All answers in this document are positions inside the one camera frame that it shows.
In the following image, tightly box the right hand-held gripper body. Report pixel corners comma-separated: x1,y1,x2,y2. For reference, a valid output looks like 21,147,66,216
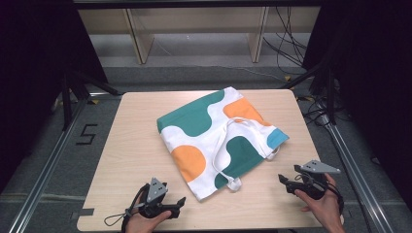
292,159,342,200

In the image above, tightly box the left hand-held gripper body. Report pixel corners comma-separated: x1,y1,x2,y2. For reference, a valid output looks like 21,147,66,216
136,177,181,219

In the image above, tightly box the white tote bag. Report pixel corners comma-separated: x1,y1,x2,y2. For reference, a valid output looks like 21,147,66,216
156,85,290,202

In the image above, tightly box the person's left hand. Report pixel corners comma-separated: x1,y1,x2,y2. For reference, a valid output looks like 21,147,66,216
124,203,173,233

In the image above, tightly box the person's right hand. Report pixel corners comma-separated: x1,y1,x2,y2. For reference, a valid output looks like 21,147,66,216
293,173,346,233

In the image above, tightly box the black tripod stand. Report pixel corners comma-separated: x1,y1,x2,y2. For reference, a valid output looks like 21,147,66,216
59,70,121,131
278,59,338,126

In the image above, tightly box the black curtain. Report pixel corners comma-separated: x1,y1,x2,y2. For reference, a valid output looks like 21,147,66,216
302,0,412,207
0,0,110,195

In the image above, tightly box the light wooden shelf unit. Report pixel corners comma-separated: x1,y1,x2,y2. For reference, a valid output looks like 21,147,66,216
77,6,322,65

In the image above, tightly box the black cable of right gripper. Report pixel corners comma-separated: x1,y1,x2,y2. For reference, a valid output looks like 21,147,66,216
326,182,345,216

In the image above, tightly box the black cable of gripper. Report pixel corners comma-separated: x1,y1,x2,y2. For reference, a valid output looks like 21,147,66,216
103,183,151,233
326,182,345,216

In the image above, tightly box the aluminium frame rail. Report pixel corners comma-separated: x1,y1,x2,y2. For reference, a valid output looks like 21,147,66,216
7,92,124,233
319,114,395,233

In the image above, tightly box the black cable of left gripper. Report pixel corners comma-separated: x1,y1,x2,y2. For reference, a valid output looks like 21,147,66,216
103,183,151,233

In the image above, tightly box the bundle of black floor cables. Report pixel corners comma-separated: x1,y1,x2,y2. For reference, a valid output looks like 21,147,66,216
261,6,309,76

